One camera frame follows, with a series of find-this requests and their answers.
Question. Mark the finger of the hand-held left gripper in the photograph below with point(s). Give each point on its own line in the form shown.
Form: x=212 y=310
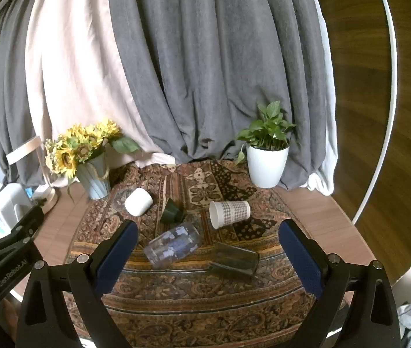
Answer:
x=27 y=221

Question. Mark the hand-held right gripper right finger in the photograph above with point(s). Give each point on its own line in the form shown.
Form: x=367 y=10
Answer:
x=299 y=261

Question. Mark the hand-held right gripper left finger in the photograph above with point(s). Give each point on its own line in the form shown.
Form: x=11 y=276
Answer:
x=118 y=257

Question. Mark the clear glass cup blue print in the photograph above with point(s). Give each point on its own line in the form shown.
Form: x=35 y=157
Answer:
x=174 y=244

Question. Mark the white cup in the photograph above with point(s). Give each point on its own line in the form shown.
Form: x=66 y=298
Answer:
x=138 y=202

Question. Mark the dark smoked glass cup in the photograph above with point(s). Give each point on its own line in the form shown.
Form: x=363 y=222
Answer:
x=236 y=261

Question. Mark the small dark green cup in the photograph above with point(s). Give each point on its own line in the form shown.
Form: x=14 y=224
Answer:
x=172 y=212

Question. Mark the patterned paper cup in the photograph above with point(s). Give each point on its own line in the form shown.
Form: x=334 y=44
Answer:
x=232 y=213

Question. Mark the white appliance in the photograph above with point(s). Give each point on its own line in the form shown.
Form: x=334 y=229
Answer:
x=9 y=203

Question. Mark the white desk lamp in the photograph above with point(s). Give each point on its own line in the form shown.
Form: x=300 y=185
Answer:
x=47 y=192

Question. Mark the pale blue ribbed vase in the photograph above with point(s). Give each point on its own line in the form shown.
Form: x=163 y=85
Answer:
x=94 y=179

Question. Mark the sunflower bouquet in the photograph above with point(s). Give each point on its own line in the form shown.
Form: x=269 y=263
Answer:
x=78 y=145

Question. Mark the brown patterned table cloth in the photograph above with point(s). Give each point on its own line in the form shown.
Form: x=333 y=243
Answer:
x=205 y=304

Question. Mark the white plant pot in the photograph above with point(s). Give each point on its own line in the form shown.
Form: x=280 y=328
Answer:
x=267 y=166

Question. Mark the grey curtain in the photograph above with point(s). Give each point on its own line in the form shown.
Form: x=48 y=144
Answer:
x=2 y=108
x=227 y=61

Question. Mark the white curtain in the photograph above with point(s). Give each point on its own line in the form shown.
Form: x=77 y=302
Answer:
x=330 y=134

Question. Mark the green leafy plant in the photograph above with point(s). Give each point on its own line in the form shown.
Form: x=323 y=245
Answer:
x=267 y=130

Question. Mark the beige curtain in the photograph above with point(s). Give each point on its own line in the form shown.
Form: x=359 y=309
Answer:
x=78 y=61

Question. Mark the white hoop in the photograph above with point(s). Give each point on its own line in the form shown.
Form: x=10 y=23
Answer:
x=390 y=98

